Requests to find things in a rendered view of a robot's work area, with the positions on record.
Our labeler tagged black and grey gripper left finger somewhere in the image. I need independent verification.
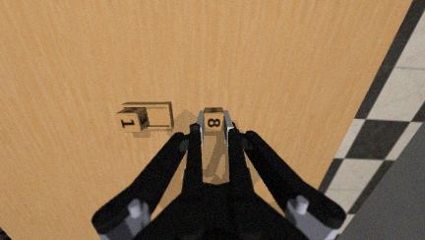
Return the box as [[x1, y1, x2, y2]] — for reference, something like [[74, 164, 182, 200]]
[[91, 111, 205, 240]]

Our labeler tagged tan wooden cube with black digit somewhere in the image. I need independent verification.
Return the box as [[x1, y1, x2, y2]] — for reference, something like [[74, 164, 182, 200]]
[[116, 107, 150, 133]]

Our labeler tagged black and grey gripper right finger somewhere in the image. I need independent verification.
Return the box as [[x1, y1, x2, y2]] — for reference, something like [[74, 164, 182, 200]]
[[223, 110, 346, 240]]

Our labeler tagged tan cube with black digit 8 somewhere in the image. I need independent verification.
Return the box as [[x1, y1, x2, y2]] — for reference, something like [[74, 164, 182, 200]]
[[204, 107, 224, 132]]

